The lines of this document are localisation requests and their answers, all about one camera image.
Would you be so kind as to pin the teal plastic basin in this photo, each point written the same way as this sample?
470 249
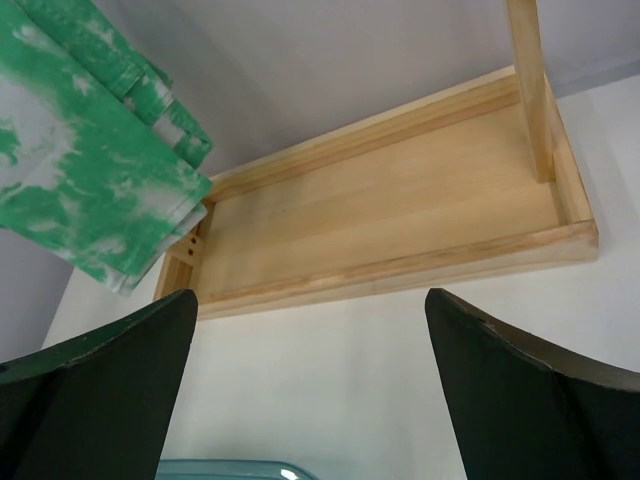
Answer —
230 469

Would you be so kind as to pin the wooden rack base tray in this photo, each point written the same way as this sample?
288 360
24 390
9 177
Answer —
433 192

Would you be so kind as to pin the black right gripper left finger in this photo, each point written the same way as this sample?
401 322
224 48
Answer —
98 406

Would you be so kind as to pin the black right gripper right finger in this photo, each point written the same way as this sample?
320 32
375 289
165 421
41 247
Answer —
524 408

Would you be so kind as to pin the green white tie-dye trousers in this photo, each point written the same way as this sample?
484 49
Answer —
99 159

